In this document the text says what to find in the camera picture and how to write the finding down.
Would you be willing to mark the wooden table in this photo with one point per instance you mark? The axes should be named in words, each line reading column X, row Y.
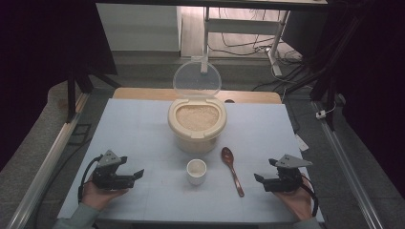
column 140, row 93

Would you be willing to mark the person's left hand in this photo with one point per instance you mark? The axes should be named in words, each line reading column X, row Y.
column 98, row 195

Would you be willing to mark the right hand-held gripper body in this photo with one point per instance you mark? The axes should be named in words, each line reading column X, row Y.
column 288, row 178

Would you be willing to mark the small white clip device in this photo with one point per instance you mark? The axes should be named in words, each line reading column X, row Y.
column 320, row 114

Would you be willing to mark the uncooked rice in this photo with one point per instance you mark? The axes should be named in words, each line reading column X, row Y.
column 197, row 117

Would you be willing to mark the white paper tag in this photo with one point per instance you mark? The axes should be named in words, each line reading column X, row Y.
column 302, row 142

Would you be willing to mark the cream rice container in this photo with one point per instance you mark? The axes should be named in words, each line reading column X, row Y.
column 197, row 140

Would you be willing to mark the white cabinet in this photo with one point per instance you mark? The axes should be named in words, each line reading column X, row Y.
column 140, row 27

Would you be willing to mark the aluminium rail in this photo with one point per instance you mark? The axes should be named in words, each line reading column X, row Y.
column 44, row 168
column 347, row 171

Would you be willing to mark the black metal stand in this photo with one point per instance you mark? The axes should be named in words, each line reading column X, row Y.
column 324, row 79
column 72, row 92

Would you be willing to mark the person's right hand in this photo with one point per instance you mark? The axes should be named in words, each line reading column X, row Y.
column 297, row 202

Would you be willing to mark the white desk frame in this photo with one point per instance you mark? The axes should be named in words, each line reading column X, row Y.
column 242, row 27

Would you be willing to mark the clear container lid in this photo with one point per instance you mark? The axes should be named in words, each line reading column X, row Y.
column 196, row 78

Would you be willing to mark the brown wooden spoon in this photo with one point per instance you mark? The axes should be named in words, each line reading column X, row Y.
column 232, row 170

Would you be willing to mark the dark curtain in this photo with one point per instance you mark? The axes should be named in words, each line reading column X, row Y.
column 375, row 79
column 38, row 47

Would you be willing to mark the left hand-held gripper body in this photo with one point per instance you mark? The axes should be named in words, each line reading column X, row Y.
column 106, row 176

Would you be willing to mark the white cup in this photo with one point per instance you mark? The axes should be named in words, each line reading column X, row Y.
column 196, row 171

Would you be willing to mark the pale blue table mat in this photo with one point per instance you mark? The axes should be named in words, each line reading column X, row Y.
column 133, row 133

